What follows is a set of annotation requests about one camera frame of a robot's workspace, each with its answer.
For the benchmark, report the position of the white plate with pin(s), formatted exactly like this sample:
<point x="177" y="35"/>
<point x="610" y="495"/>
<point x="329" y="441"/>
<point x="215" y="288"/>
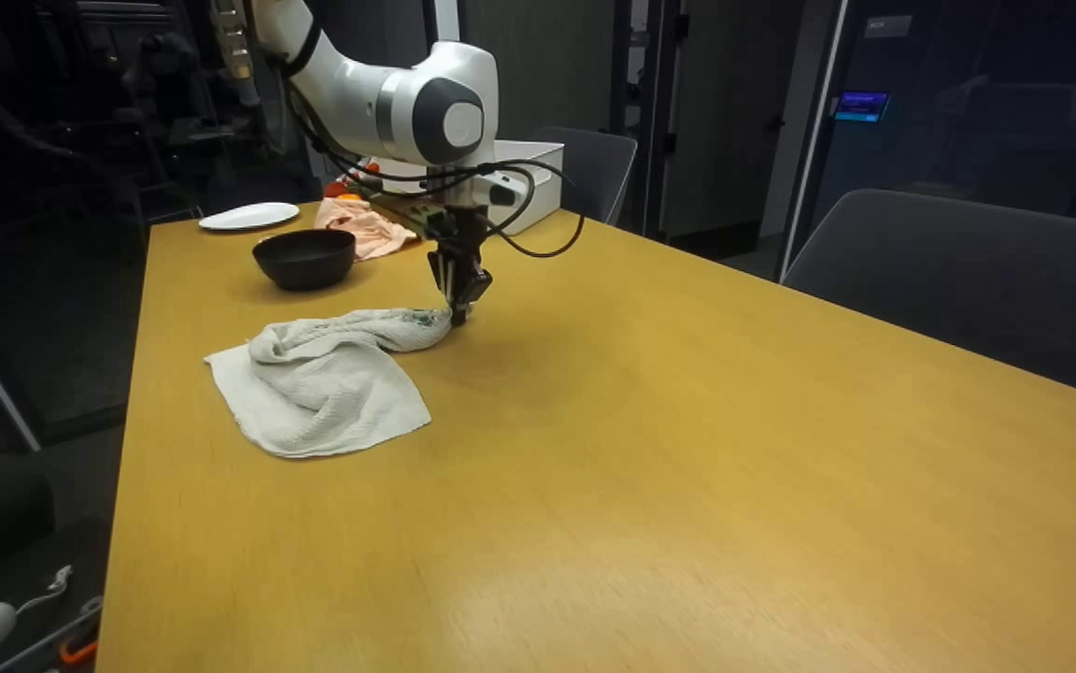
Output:
<point x="247" y="216"/>

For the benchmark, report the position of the pink crumpled cloth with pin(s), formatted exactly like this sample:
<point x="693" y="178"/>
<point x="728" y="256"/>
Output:
<point x="358" y="226"/>

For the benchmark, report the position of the white plastic bin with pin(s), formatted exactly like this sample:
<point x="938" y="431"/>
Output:
<point x="545" y="190"/>

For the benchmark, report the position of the white terry towel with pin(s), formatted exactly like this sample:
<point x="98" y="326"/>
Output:
<point x="326" y="385"/>

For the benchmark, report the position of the black bowl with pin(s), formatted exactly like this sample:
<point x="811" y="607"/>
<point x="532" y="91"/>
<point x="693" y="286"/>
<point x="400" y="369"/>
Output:
<point x="303" y="261"/>

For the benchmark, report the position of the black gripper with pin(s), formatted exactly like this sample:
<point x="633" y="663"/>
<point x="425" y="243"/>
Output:
<point x="456" y="238"/>

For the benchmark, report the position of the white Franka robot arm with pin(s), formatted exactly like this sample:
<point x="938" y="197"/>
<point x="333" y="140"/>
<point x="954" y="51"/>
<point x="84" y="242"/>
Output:
<point x="374" y="105"/>

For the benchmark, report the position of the grey office chair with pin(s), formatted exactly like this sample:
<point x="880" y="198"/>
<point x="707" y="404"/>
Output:
<point x="601" y="169"/>
<point x="974" y="286"/>

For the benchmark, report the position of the blue lit screen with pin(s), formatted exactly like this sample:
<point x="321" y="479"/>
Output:
<point x="865" y="105"/>

